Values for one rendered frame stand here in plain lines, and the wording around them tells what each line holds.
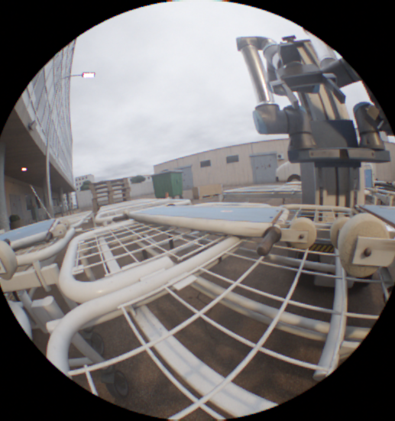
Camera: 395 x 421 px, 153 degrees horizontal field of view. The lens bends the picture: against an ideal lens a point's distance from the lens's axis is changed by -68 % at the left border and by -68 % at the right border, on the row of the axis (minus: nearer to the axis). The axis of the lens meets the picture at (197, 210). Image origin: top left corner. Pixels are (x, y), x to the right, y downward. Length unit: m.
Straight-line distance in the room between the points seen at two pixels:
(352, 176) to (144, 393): 1.46
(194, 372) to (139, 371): 0.54
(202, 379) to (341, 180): 1.13
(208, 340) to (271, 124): 1.08
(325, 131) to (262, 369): 1.22
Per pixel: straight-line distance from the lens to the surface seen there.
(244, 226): 0.34
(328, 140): 1.06
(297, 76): 0.47
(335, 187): 1.12
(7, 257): 0.30
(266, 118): 0.85
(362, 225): 0.16
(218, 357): 0.69
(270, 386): 0.66
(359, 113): 1.04
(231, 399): 0.18
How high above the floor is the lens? 0.63
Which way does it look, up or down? 10 degrees down
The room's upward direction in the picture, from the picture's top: 7 degrees counter-clockwise
